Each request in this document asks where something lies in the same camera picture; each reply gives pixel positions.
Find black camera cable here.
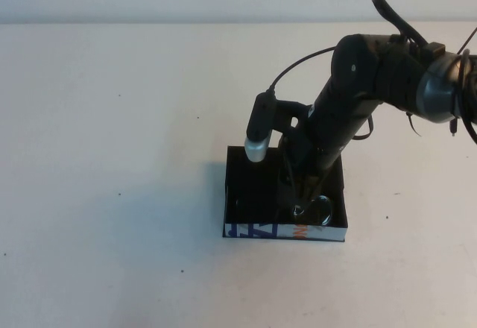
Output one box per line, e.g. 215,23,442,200
271,45,338,93

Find black frame sunglasses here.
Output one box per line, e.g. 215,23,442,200
235,195,334,227

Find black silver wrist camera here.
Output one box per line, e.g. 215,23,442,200
243,90,277,163

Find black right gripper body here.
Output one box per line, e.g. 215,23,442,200
277,126,338,190

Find black printed glasses case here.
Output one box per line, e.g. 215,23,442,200
222,145,350,240

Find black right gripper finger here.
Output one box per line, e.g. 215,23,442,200
297,177,322,209
277,182,297,218

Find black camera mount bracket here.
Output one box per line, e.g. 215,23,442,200
274,98,313,139

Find black cable strap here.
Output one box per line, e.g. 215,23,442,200
370,0,430,47

